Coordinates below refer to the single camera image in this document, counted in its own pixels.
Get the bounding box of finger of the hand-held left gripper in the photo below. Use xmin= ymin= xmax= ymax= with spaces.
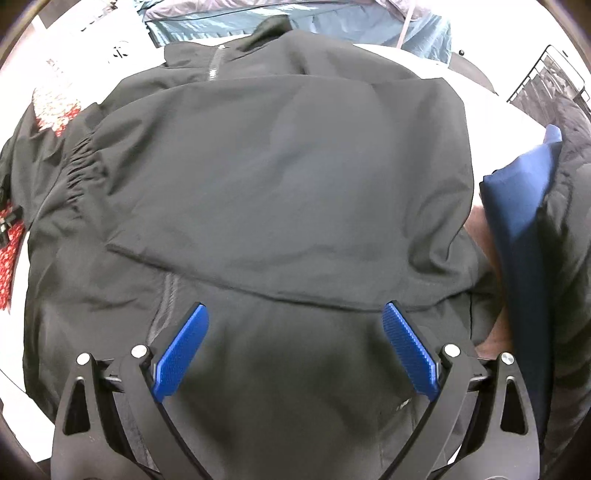
xmin=0 ymin=205 xmax=24 ymax=247

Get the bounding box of teal bed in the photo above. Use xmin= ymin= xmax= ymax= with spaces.
xmin=136 ymin=0 xmax=453 ymax=63

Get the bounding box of grey blanket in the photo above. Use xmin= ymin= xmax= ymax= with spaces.
xmin=139 ymin=0 xmax=446 ymax=24

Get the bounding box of pink polka-dot blanket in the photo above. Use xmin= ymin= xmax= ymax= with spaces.
xmin=0 ymin=41 xmax=550 ymax=425

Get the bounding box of white lamp stand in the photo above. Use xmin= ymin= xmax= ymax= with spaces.
xmin=396 ymin=0 xmax=414 ymax=48

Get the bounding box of black wire rack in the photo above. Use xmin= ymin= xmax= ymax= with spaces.
xmin=505 ymin=45 xmax=591 ymax=104

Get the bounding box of blue cloth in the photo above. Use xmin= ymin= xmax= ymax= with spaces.
xmin=478 ymin=124 xmax=564 ymax=453

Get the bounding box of black jacket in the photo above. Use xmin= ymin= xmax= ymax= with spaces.
xmin=0 ymin=16 xmax=504 ymax=480

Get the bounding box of dark quilted jacket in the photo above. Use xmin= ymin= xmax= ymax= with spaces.
xmin=538 ymin=95 xmax=591 ymax=462

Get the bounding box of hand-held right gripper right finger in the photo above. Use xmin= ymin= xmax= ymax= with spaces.
xmin=382 ymin=300 xmax=541 ymax=480

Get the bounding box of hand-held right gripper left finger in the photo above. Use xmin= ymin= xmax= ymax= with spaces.
xmin=51 ymin=302 xmax=211 ymax=480

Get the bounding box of black stool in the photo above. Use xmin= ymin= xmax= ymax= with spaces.
xmin=450 ymin=48 xmax=499 ymax=95

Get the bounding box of red floral cloth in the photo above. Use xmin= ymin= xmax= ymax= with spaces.
xmin=0 ymin=85 xmax=84 ymax=315

